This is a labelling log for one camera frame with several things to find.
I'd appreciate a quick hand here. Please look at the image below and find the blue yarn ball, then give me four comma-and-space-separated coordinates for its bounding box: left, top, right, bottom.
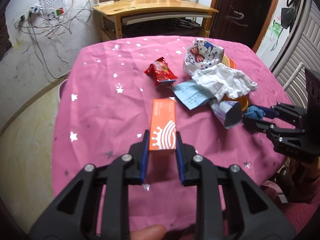
244, 106, 265, 120

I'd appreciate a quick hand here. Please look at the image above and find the orange carton box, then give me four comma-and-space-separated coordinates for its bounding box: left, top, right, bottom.
149, 98, 176, 155

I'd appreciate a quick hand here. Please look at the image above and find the silver purple wrapper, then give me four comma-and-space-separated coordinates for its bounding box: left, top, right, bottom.
209, 99, 242, 129

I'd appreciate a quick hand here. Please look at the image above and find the orange plastic lid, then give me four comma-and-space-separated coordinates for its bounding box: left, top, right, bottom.
222, 94, 249, 112

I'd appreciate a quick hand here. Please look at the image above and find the white tissue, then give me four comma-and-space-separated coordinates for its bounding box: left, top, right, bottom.
192, 63, 258, 101

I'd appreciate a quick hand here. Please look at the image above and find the light blue paper receipt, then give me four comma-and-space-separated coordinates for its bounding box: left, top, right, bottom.
171, 80, 214, 110

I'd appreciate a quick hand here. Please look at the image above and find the beige woven item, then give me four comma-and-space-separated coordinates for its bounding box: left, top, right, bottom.
222, 55, 236, 69

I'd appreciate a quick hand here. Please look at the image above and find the red snack wrapper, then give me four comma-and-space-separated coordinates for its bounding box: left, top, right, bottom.
144, 57, 178, 87

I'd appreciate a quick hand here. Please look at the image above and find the cartoon printed white bag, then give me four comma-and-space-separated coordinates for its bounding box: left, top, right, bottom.
183, 38, 225, 76

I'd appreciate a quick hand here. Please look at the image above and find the person's left hand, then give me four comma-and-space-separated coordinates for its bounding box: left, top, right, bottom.
130, 225, 167, 240

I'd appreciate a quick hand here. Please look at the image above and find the white metal chair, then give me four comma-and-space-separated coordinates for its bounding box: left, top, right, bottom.
273, 62, 307, 98

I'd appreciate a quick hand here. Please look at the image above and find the black hanging bag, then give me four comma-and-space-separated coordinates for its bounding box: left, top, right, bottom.
280, 8, 296, 31

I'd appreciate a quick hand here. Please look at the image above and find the dark brown door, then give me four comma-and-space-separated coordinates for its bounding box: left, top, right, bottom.
210, 0, 272, 48

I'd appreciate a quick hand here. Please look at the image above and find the wooden desk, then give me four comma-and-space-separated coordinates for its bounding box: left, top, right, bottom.
93, 0, 219, 41

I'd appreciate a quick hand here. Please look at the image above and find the white power strip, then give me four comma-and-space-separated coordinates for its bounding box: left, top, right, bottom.
14, 4, 41, 29

